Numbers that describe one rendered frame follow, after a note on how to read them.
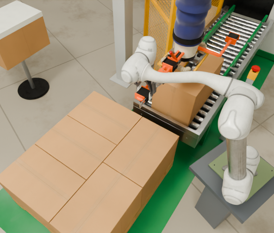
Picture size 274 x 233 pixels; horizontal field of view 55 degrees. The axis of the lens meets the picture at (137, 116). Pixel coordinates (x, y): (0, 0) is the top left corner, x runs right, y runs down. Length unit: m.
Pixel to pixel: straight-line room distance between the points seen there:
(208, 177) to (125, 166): 0.67
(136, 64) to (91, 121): 1.24
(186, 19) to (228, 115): 0.84
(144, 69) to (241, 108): 0.50
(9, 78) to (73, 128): 1.79
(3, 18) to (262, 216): 3.19
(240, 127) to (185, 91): 1.01
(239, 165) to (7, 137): 2.54
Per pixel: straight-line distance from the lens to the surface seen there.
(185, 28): 1.91
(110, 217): 2.02
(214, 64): 2.52
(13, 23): 3.02
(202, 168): 2.01
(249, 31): 3.90
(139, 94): 1.68
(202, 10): 1.84
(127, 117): 2.47
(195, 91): 2.20
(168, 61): 1.93
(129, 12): 3.06
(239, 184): 1.68
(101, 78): 3.68
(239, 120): 1.24
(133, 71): 1.31
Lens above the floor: 2.46
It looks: 50 degrees down
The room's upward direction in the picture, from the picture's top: 2 degrees clockwise
